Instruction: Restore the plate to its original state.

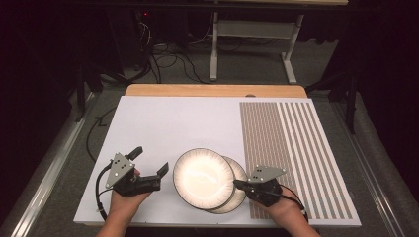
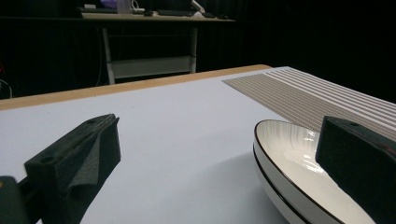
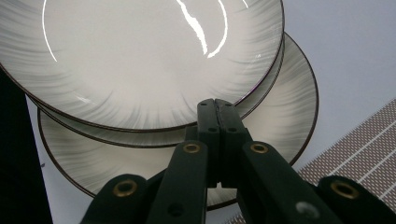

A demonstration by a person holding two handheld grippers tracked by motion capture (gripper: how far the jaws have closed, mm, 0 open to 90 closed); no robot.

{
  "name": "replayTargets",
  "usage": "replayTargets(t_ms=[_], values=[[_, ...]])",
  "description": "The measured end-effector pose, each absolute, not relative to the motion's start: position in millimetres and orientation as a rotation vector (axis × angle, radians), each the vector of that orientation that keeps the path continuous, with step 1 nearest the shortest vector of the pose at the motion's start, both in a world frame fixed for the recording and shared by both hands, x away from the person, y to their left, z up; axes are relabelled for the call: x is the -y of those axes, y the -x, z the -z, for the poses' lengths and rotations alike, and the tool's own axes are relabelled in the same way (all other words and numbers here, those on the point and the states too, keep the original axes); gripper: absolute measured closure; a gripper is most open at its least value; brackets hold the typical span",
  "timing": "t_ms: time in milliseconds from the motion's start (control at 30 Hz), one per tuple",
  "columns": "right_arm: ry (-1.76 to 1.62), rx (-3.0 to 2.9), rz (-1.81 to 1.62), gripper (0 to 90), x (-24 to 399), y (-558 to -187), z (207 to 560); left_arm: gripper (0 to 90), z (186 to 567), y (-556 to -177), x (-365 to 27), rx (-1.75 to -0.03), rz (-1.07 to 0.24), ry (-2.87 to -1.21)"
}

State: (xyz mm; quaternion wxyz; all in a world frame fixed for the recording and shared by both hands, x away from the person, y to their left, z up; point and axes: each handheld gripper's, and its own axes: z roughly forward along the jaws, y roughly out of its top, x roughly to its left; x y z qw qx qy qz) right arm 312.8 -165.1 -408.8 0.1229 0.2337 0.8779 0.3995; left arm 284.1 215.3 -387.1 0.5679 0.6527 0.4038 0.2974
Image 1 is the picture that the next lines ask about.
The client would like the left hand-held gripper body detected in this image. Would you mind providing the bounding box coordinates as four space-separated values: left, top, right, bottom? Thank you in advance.
105 152 162 198

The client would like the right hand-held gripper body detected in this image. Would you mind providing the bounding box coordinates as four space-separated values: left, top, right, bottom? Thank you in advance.
245 165 288 208

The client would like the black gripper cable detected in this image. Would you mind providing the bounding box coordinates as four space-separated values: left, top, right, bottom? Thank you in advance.
95 161 115 222
279 184 309 222

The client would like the tangle of black cables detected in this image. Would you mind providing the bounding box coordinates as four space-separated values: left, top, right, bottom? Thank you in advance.
135 19 211 85

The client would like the white-framed desk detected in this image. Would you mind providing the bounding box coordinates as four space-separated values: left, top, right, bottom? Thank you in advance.
204 0 350 85

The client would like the white board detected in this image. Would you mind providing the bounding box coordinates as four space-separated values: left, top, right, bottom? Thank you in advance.
72 95 363 228

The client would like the white plate with dark rim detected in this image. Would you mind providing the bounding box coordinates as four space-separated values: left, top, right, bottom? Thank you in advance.
172 147 236 211
206 155 248 215

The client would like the black equipment with red light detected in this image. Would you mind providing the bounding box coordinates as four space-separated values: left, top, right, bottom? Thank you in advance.
131 9 156 72

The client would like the striped placemat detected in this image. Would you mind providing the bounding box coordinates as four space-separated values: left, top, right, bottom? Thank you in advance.
238 101 354 220

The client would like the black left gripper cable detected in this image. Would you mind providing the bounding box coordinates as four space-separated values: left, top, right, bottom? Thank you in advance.
95 161 115 222

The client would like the black floor cable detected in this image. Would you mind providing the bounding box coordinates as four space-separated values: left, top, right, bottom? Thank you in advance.
85 106 119 164

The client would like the dark metal stand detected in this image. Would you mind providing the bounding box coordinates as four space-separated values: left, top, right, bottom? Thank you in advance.
305 69 360 135
74 62 104 123

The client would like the person's right hand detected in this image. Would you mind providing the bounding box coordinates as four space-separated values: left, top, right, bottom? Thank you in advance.
255 194 308 228

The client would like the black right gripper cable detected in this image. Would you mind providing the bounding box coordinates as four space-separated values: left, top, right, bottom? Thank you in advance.
279 184 309 222

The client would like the person's left hand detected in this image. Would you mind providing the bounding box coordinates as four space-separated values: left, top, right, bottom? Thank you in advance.
108 168 152 222

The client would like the wooden table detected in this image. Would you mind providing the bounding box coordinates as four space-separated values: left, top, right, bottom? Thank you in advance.
125 83 308 99

